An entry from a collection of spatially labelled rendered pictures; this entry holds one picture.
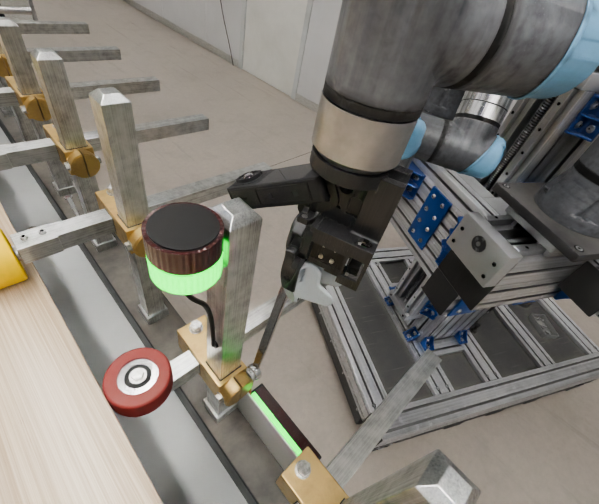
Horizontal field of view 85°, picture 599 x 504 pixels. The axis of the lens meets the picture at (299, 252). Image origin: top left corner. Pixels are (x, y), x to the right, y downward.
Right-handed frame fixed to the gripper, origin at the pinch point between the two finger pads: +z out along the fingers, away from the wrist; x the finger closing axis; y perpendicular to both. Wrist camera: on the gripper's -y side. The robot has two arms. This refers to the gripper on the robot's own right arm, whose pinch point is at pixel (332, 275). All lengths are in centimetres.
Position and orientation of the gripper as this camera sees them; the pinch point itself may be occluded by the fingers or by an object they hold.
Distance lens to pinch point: 72.2
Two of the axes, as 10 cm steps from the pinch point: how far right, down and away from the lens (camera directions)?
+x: -6.8, -6.1, 4.1
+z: -1.9, 6.8, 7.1
